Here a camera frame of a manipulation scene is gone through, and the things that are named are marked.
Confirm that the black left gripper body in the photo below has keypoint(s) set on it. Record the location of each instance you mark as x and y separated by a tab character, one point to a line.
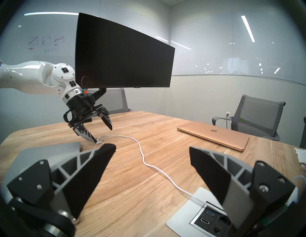
79	107

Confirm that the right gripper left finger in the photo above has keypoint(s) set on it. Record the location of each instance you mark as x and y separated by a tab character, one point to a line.
62	181

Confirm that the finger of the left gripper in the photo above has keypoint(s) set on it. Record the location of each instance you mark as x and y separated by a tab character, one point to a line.
106	119
84	132

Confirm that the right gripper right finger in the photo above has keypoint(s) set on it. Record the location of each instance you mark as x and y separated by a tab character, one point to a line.
241	188

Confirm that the silver MacBook laptop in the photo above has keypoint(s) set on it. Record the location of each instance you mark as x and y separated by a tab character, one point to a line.
47	149

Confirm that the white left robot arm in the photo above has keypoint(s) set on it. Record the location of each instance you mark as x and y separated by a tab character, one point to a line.
31	76

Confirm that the gold MacBook laptop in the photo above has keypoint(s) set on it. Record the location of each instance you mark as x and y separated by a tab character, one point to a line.
215	135

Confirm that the grey mesh office chair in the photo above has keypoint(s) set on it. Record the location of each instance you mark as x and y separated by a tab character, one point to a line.
117	102
258	117
303	133

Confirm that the white power adapter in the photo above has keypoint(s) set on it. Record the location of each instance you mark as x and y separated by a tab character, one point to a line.
295	194

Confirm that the white table power box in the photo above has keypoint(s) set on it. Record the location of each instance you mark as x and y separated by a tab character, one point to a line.
184	217

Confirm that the white paper napkin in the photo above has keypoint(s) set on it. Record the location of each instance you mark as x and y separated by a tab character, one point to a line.
301	156

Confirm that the black curved monitor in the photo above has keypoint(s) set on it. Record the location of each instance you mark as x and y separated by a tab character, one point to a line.
124	52

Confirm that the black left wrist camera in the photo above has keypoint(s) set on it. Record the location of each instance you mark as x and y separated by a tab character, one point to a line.
88	98

